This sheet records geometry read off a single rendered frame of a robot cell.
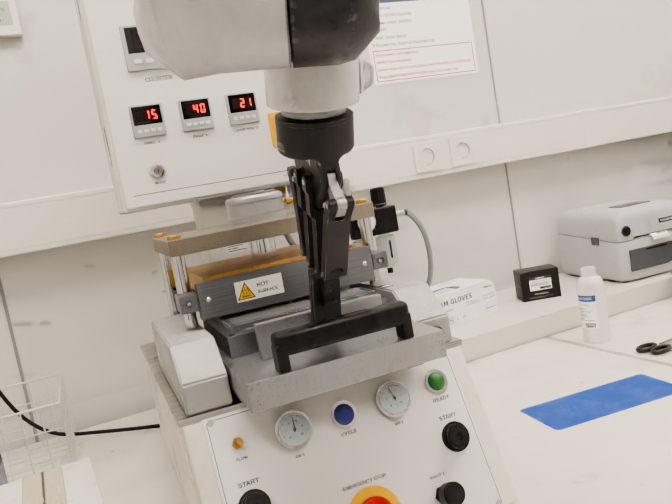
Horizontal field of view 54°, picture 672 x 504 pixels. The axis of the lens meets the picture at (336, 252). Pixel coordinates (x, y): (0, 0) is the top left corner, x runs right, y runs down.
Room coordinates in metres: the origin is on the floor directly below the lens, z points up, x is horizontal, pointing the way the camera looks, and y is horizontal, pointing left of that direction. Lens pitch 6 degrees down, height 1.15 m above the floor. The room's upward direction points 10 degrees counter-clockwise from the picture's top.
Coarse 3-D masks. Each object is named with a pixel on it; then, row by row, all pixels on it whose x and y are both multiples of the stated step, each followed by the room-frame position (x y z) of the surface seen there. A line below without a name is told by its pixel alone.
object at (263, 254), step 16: (256, 240) 0.90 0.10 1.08; (272, 240) 0.90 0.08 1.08; (240, 256) 0.98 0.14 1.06; (256, 256) 0.90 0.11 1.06; (272, 256) 0.90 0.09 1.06; (288, 256) 0.86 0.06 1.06; (304, 256) 0.84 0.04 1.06; (192, 272) 0.88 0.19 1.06; (208, 272) 0.84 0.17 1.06; (224, 272) 0.81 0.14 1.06; (240, 272) 0.81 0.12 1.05; (192, 288) 0.90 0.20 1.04
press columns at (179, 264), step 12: (360, 228) 0.88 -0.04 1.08; (372, 240) 0.88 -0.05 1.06; (168, 264) 0.93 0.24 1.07; (180, 264) 0.79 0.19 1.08; (168, 276) 0.93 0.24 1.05; (180, 276) 0.79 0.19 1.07; (168, 288) 0.93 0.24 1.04; (180, 288) 0.79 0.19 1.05; (168, 300) 0.93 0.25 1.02; (192, 324) 0.79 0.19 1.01
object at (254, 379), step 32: (288, 320) 0.71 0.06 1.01; (224, 352) 0.77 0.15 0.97; (256, 352) 0.74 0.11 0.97; (320, 352) 0.69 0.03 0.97; (352, 352) 0.67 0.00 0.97; (384, 352) 0.67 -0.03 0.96; (416, 352) 0.68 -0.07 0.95; (256, 384) 0.62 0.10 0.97; (288, 384) 0.63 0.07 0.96; (320, 384) 0.64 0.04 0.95
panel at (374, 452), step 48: (240, 432) 0.68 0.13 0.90; (336, 432) 0.70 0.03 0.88; (384, 432) 0.71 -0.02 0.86; (432, 432) 0.72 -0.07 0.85; (240, 480) 0.65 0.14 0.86; (288, 480) 0.66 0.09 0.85; (336, 480) 0.68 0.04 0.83; (384, 480) 0.69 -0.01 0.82; (432, 480) 0.70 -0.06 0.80; (480, 480) 0.71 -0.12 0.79
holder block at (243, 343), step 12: (384, 300) 0.80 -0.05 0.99; (204, 324) 0.87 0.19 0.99; (216, 324) 0.82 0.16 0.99; (216, 336) 0.80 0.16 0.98; (228, 336) 0.73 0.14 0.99; (240, 336) 0.73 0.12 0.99; (252, 336) 0.74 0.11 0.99; (228, 348) 0.73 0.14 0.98; (240, 348) 0.73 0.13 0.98; (252, 348) 0.74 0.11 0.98
